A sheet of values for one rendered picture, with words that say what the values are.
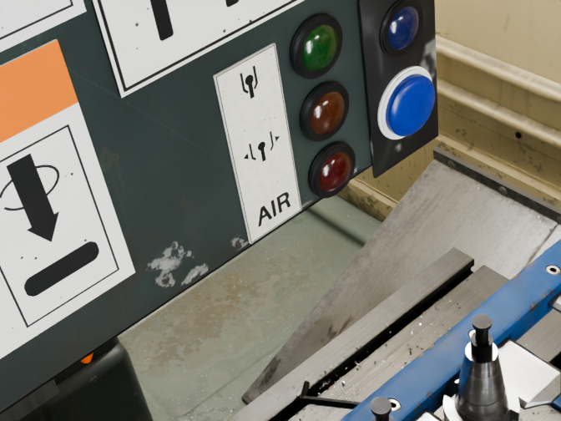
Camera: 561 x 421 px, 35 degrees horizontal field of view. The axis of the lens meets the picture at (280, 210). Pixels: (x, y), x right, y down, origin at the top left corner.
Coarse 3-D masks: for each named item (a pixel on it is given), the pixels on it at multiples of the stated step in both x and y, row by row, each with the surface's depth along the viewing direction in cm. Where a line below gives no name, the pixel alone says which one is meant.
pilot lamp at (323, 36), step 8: (312, 32) 36; (320, 32) 36; (328, 32) 36; (312, 40) 36; (320, 40) 36; (328, 40) 36; (336, 40) 37; (304, 48) 36; (312, 48) 36; (320, 48) 36; (328, 48) 36; (336, 48) 37; (304, 56) 36; (312, 56) 36; (320, 56) 36; (328, 56) 37; (304, 64) 36; (312, 64) 36; (320, 64) 37; (328, 64) 37
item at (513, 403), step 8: (456, 384) 78; (512, 392) 76; (448, 400) 76; (512, 400) 76; (448, 408) 76; (512, 408) 75; (448, 416) 75; (456, 416) 75; (504, 416) 75; (512, 416) 75
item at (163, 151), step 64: (320, 0) 36; (0, 64) 28; (192, 64) 33; (128, 128) 32; (192, 128) 34; (128, 192) 34; (192, 192) 36; (192, 256) 38; (64, 320) 34; (128, 320) 37; (0, 384) 34
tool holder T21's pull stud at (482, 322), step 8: (472, 320) 69; (480, 320) 69; (488, 320) 69; (480, 328) 69; (488, 328) 69; (472, 336) 71; (480, 336) 70; (488, 336) 71; (472, 344) 71; (480, 344) 70; (488, 344) 70; (472, 352) 71; (480, 352) 70; (488, 352) 70
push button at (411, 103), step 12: (408, 84) 41; (420, 84) 41; (432, 84) 42; (396, 96) 41; (408, 96) 41; (420, 96) 41; (432, 96) 42; (396, 108) 41; (408, 108) 41; (420, 108) 42; (432, 108) 43; (396, 120) 41; (408, 120) 42; (420, 120) 42; (396, 132) 42; (408, 132) 42
